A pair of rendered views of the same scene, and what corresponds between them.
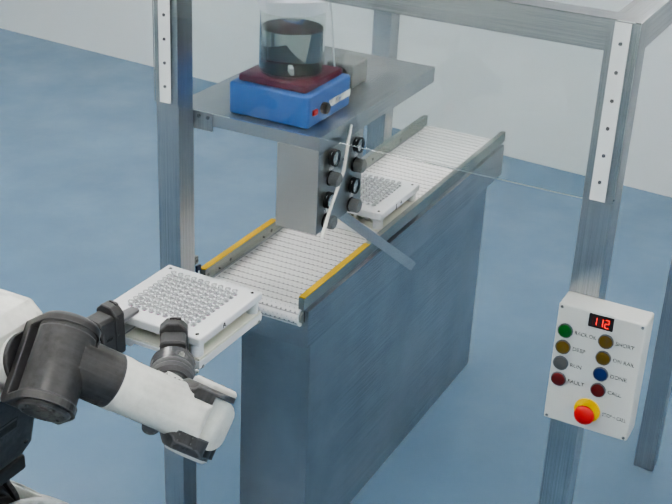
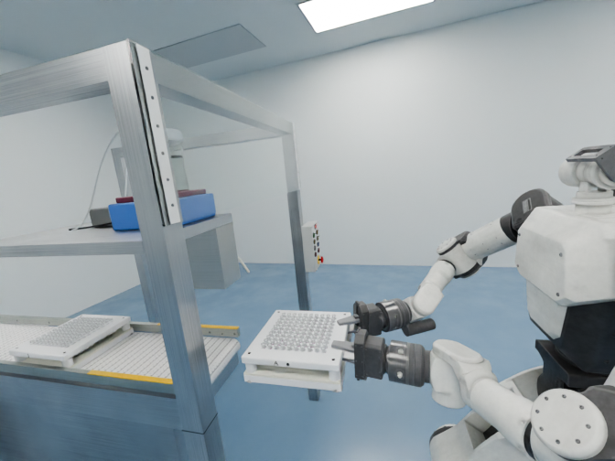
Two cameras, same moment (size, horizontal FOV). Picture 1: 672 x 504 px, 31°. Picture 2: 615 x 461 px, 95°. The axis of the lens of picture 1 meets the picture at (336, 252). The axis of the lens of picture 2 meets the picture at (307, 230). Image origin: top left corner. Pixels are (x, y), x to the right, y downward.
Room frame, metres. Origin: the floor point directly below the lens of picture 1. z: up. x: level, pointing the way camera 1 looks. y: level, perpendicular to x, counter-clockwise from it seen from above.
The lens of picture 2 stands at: (2.36, 1.02, 1.37)
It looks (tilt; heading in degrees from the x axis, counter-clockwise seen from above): 11 degrees down; 259
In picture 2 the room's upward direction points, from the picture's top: 5 degrees counter-clockwise
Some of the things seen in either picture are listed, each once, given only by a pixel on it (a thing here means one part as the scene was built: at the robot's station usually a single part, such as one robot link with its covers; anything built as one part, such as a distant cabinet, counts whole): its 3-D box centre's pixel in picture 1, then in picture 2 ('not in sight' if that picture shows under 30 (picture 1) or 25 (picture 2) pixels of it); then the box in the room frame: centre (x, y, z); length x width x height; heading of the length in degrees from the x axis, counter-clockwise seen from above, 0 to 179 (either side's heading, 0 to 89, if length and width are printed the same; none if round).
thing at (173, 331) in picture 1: (174, 359); (375, 317); (2.04, 0.31, 0.94); 0.12 x 0.10 x 0.13; 6
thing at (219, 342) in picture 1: (183, 323); (303, 350); (2.27, 0.32, 0.89); 0.24 x 0.24 x 0.02; 63
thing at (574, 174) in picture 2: not in sight; (593, 176); (1.70, 0.59, 1.32); 0.10 x 0.07 x 0.09; 63
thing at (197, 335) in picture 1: (183, 303); (301, 335); (2.27, 0.32, 0.94); 0.25 x 0.24 x 0.02; 63
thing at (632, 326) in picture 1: (597, 366); (311, 245); (2.04, -0.52, 0.97); 0.17 x 0.06 x 0.26; 64
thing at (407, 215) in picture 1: (418, 206); (94, 324); (3.05, -0.22, 0.85); 1.32 x 0.02 x 0.03; 154
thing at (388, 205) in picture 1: (360, 192); (74, 334); (3.03, -0.06, 0.89); 0.25 x 0.24 x 0.02; 64
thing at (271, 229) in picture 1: (331, 185); (16, 367); (3.17, 0.02, 0.85); 1.32 x 0.02 x 0.03; 154
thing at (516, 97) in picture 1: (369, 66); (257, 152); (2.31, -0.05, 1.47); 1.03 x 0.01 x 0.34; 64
